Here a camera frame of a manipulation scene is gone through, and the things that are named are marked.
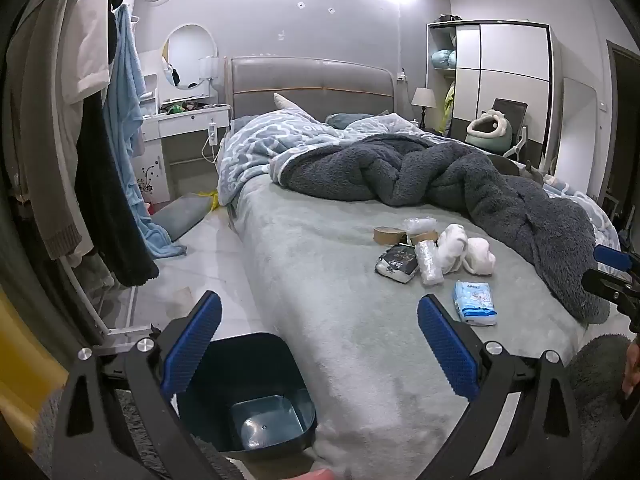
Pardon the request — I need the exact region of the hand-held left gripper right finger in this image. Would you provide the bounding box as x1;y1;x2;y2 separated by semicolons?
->
417;294;598;480

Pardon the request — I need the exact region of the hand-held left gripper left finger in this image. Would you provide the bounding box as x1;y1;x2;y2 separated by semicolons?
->
52;290;236;480

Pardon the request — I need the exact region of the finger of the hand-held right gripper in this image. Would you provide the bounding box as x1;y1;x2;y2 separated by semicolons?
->
593;245;633;273
582;269;640;311

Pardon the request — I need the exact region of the blue white tissue packet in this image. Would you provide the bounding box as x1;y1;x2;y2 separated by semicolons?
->
452;280;499;327

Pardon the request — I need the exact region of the clear bubble wrap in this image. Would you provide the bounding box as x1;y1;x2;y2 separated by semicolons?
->
414;240;445;287

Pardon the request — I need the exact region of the dark blue trash bin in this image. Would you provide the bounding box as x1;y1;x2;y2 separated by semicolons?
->
172;331;318;461

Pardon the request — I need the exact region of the white sock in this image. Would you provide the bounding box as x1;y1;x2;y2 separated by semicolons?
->
461;237;497;276
437;223;469;274

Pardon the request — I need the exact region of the black tissue packet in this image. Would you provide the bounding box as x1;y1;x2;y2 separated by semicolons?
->
375;243;420;278

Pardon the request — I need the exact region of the clear plastic bag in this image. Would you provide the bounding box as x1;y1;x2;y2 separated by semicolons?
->
402;217;440;236

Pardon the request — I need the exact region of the white clothes rack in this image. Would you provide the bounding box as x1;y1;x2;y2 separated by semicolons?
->
62;255;161;343

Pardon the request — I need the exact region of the grey floor cushion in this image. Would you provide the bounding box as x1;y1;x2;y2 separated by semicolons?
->
150;192;216;243

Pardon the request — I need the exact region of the dark door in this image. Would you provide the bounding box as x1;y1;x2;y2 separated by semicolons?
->
602;39;640;221

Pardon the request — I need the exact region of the bed with grey headboard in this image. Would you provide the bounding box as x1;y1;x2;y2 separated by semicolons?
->
217;56;623;480

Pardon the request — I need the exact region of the green cream cat bed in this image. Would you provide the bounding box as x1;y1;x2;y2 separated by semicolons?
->
465;108;512;153

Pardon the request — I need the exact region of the dark office chair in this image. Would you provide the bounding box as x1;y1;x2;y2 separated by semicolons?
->
487;98;530;161

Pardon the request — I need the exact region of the dark grey fluffy blanket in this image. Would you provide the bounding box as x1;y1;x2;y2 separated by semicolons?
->
270;134;612;325

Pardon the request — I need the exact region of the blue patterned duvet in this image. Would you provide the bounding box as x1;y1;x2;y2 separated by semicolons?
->
218;106;623;256

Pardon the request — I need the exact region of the white vanity desk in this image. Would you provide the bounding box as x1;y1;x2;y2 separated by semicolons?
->
137;50;232;206

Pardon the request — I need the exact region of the white wardrobe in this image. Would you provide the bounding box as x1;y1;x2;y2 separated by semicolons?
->
426;20;563;171

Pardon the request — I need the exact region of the yellow-green garment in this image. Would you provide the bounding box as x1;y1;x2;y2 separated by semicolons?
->
442;82;456;131

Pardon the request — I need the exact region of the light blue towel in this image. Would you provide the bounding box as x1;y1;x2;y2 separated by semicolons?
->
102;4;186;263

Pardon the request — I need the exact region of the bedside table lamp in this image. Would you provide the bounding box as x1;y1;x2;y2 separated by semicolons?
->
411;87;436;128

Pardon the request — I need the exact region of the teal pillow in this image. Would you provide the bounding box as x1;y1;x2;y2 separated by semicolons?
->
325;112;391;130

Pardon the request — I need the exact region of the cream pillow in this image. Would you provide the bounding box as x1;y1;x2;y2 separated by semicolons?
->
272;92;306;111

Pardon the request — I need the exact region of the beige hanging coat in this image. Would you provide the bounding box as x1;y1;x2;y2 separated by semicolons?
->
7;0;96;261

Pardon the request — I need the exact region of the white vanity lamp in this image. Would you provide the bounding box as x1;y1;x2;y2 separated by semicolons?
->
198;55;221;85

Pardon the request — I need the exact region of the round mirror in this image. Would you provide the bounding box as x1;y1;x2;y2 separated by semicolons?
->
162;23;219;92

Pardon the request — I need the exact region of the white hanging shirt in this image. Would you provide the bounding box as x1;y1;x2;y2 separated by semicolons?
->
60;0;113;106

